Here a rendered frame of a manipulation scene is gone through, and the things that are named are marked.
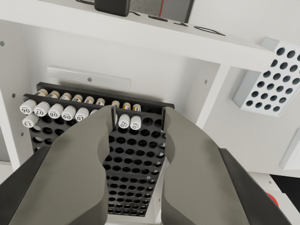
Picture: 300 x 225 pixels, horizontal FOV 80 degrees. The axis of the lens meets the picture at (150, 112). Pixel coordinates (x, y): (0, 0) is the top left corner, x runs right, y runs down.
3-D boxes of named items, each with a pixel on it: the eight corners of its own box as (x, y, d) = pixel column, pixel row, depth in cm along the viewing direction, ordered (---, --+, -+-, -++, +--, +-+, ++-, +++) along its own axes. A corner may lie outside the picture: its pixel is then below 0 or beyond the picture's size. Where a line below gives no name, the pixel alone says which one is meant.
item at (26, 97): (25, 93, 20) (22, 95, 20) (177, 117, 22) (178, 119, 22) (28, 107, 21) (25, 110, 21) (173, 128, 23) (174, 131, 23)
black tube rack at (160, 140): (48, 74, 25) (22, 96, 20) (171, 95, 27) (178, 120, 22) (59, 177, 37) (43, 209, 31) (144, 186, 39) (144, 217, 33)
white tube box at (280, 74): (265, 35, 30) (280, 40, 27) (308, 47, 31) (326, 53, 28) (231, 99, 37) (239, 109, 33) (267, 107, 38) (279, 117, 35)
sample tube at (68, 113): (75, 91, 23) (61, 110, 19) (85, 94, 23) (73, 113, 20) (74, 99, 24) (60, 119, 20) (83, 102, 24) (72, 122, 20)
